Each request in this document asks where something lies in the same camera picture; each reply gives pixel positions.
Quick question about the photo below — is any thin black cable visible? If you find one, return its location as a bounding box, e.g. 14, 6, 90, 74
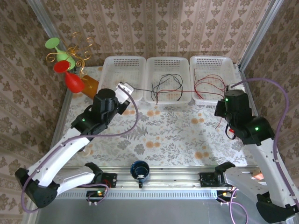
155, 74, 178, 105
150, 74, 184, 102

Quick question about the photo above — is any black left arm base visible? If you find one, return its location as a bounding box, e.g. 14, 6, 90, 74
75, 173, 117, 189

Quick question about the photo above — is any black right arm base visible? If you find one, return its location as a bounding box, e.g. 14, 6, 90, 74
199, 172, 225, 187

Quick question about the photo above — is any amber plastic cup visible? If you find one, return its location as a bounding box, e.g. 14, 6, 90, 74
79, 74, 100, 102

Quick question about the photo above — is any red plastic wine glass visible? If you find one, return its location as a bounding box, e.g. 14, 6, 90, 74
53, 60, 85, 93

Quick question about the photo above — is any white plastic basket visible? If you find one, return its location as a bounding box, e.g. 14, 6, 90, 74
188, 56, 243, 105
143, 56, 192, 105
96, 56, 147, 102

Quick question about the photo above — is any floral tablecloth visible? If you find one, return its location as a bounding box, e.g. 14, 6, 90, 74
50, 66, 261, 168

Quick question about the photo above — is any green plastic wine glass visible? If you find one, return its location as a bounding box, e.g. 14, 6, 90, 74
45, 37, 77, 70

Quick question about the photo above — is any dark blue mug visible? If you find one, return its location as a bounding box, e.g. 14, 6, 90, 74
130, 160, 150, 189

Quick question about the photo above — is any right black controller board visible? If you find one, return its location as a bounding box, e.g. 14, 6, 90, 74
216, 190, 234, 203

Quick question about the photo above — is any black controller board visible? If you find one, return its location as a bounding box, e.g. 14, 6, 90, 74
216, 190, 234, 203
86, 190, 106, 203

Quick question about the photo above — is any left black controller board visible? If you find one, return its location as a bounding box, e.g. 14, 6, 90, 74
86, 190, 106, 203

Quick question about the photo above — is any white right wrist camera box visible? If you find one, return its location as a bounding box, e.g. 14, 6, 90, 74
228, 84, 245, 92

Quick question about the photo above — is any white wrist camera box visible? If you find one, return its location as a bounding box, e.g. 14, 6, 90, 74
115, 81, 135, 105
228, 84, 245, 92

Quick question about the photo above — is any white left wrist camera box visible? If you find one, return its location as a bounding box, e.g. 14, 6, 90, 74
115, 81, 135, 105

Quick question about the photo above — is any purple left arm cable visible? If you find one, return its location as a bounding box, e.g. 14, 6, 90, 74
21, 85, 141, 213

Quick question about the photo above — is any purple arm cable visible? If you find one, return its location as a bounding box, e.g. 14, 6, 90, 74
21, 85, 141, 213
230, 78, 299, 224

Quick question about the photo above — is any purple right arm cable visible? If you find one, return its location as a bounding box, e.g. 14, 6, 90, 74
230, 78, 299, 224

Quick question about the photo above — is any aluminium frame post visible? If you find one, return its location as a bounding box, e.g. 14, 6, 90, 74
238, 0, 281, 70
25, 0, 73, 131

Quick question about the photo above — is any aluminium mounting rail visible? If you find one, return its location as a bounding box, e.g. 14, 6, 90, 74
34, 169, 287, 189

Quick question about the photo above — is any grey slotted cable duct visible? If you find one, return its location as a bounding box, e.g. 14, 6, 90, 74
56, 190, 219, 199

